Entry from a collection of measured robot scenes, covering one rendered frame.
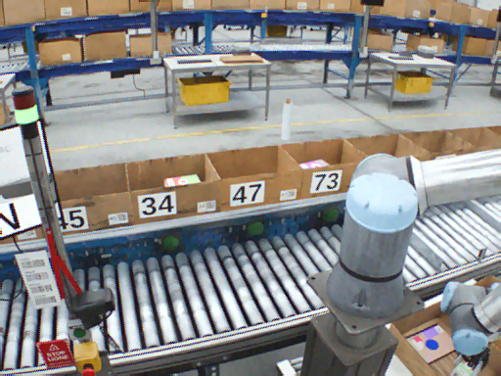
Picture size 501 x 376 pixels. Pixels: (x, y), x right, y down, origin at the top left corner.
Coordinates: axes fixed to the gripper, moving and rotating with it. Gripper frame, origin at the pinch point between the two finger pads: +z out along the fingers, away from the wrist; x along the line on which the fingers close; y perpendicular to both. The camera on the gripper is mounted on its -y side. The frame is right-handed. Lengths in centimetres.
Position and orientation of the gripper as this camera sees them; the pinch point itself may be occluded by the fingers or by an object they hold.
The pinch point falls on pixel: (466, 368)
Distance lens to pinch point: 153.0
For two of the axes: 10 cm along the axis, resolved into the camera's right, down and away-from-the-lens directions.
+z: -0.4, 8.7, 5.0
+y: -8.2, 2.6, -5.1
